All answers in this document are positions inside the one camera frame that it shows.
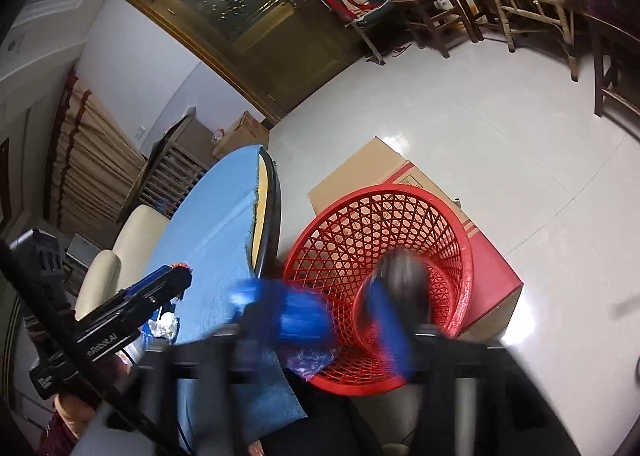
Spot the metal chair with red cloth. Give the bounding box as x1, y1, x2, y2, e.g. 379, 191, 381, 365
320, 0, 395, 66

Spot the blue wrapper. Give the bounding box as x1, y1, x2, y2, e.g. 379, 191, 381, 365
285, 348, 340, 380

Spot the cardboard box by wall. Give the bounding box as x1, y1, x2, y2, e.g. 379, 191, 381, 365
213, 111, 269, 161

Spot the wooden double door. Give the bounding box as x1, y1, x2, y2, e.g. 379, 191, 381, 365
126, 0, 366, 124

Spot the blue table cloth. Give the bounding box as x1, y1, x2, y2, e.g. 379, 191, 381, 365
145, 146, 306, 444

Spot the beige curtain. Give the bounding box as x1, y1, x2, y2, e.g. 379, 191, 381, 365
43, 72, 145, 248

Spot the cardboard box beside table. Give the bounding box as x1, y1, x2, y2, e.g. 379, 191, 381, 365
308, 137, 523, 342

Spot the red plastic mesh basket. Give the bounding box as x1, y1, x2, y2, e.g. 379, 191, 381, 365
283, 184, 474, 396

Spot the dark wooden stool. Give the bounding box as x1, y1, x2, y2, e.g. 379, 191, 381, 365
392, 0, 484, 59

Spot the wooden crib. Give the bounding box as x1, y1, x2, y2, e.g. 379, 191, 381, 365
118, 107, 216, 223

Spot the person's left hand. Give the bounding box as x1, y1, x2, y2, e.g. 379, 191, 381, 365
52, 352, 132, 442

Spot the cream leather sofa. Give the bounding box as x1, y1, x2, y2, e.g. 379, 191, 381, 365
74, 205, 169, 320

